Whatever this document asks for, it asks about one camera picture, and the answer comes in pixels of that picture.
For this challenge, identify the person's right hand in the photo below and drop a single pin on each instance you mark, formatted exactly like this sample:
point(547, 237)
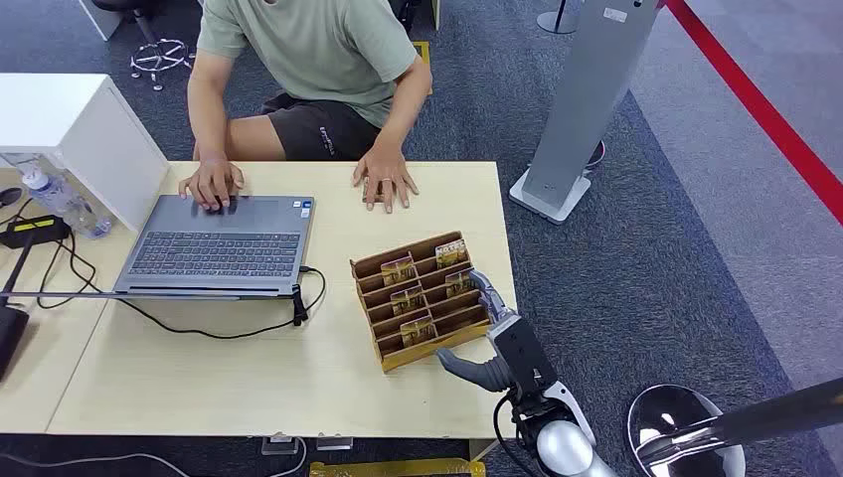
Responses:
point(214, 181)

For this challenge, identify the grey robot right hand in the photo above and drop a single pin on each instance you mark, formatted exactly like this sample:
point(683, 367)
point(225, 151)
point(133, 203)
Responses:
point(490, 299)

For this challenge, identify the person's left hand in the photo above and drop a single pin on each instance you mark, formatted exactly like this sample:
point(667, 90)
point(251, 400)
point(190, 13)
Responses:
point(385, 174)

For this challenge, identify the person's right forearm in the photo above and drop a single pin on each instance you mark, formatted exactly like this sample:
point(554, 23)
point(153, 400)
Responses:
point(207, 128)

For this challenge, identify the person's left forearm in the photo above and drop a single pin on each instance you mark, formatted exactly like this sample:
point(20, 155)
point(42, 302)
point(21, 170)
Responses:
point(402, 112)

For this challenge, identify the brown wooden card holder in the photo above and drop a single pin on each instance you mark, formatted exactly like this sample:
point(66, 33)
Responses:
point(402, 359)

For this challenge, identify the person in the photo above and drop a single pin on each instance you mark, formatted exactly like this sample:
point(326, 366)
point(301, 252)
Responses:
point(316, 59)

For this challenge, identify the grey laptop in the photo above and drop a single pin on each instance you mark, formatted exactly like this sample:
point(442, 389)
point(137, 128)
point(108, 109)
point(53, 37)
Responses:
point(224, 247)

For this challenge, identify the office chair with chrome base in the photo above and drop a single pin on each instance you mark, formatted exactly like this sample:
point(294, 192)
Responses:
point(158, 56)

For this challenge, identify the white box cabinet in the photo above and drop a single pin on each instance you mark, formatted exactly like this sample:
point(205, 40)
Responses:
point(72, 125)

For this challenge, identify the clear plastic water bottle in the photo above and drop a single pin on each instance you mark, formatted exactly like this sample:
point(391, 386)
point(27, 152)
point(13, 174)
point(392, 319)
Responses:
point(62, 201)

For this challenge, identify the dark round stanchion base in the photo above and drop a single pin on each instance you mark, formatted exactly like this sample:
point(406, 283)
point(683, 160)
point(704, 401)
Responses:
point(596, 157)

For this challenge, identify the thin grey bar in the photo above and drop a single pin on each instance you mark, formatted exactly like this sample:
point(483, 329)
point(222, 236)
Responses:
point(66, 295)

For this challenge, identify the black power adapter yellow label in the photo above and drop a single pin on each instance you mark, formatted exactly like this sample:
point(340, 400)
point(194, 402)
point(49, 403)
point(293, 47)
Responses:
point(33, 230)

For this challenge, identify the yellow tape strip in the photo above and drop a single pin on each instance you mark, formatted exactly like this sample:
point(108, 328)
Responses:
point(395, 469)

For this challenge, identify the white furniture panel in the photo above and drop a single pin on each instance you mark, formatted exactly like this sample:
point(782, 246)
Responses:
point(102, 18)

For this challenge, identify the chrome stanchion base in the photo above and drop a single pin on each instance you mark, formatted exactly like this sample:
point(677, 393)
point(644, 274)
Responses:
point(658, 408)

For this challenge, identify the clear desk clamp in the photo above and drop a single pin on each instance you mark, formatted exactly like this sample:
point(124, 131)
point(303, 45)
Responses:
point(334, 443)
point(280, 445)

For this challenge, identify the grey kiosk stand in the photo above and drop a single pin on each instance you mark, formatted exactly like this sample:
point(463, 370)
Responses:
point(586, 99)

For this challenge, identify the grey stanchion base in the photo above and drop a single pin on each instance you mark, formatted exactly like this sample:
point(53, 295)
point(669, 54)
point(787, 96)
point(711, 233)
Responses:
point(558, 23)

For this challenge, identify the black router with antenna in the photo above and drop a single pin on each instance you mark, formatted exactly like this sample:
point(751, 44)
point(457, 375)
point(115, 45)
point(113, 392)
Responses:
point(10, 336)

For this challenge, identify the red barrier belt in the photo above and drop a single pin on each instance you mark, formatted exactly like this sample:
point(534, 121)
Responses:
point(757, 105)

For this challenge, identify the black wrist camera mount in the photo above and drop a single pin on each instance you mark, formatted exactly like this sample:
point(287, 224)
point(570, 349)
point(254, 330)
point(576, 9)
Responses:
point(523, 352)

